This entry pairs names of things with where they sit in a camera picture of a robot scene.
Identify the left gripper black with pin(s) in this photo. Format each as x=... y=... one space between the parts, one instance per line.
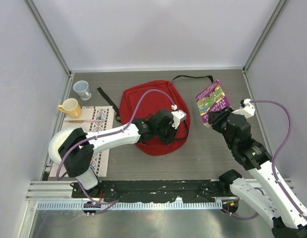
x=170 y=139

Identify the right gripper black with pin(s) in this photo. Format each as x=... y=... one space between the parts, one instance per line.
x=215 y=118

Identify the red backpack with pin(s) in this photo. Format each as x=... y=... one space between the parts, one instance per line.
x=146 y=100

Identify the purple treehouse book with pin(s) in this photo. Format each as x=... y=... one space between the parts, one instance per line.
x=212 y=99

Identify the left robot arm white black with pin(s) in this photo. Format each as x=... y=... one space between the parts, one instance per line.
x=73 y=148

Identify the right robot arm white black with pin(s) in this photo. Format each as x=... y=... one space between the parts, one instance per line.
x=279 y=207

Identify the patterned placemat cloth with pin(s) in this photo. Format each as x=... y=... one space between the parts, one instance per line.
x=94 y=119

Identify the light blue cup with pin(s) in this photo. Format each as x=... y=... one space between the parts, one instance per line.
x=81 y=88

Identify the yellow mug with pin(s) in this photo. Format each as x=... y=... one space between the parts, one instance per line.
x=71 y=107

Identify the white paper plate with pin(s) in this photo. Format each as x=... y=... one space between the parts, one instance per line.
x=57 y=140

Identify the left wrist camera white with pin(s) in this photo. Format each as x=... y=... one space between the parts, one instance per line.
x=178 y=116

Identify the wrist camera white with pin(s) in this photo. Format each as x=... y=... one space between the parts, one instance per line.
x=178 y=116
x=246 y=109

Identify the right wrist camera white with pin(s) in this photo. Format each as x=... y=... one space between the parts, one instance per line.
x=246 y=109

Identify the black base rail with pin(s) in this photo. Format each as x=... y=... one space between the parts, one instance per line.
x=160 y=191

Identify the white cable duct strip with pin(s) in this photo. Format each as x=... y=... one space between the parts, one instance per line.
x=177 y=205

